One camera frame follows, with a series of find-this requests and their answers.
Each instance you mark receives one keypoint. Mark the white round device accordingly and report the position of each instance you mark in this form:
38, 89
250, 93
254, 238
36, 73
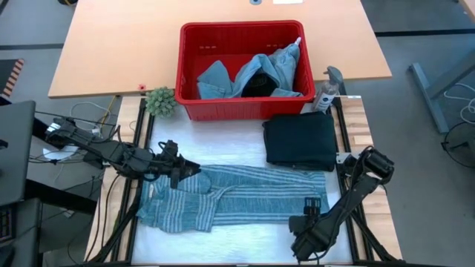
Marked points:
55, 153

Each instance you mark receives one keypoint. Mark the green potted plant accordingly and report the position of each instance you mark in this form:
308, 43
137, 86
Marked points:
160, 102

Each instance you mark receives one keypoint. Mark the light wooden table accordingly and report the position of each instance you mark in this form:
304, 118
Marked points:
111, 48

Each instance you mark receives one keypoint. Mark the black round floor base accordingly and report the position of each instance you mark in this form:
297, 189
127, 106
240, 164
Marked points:
462, 148

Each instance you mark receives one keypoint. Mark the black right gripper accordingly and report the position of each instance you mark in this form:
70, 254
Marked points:
306, 224

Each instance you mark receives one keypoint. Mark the small pink clip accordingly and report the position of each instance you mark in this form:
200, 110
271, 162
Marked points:
141, 87

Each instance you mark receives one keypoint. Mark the red plastic laundry bin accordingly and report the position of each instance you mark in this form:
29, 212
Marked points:
241, 109

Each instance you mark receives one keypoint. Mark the black garment with print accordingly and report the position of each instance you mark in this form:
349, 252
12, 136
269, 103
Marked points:
259, 87

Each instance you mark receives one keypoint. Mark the blue white striped shirt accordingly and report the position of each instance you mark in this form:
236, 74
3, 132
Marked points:
241, 200

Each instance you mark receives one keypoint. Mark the white spray bottle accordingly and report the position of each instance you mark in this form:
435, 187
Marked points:
326, 94

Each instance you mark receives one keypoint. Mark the black aluminium table frame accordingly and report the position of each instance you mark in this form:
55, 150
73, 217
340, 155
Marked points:
373, 240

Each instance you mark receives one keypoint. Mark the grey metal desk frame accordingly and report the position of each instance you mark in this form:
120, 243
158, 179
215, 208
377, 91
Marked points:
426, 92

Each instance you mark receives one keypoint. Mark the white card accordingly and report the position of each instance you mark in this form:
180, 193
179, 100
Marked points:
287, 1

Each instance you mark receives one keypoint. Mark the light blue denim shirt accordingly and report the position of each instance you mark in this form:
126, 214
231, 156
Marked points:
278, 66

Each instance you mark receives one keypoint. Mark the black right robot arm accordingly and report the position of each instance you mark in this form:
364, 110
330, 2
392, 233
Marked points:
352, 200

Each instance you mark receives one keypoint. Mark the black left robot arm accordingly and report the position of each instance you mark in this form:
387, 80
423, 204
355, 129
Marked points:
100, 148

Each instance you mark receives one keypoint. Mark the dark hazard-edged floor mat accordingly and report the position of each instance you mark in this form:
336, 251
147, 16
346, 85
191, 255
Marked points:
9, 76

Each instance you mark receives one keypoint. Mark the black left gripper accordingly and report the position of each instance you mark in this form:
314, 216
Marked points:
167, 161

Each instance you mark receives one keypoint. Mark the dark blue denim jeans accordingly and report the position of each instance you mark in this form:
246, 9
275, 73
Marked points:
300, 141

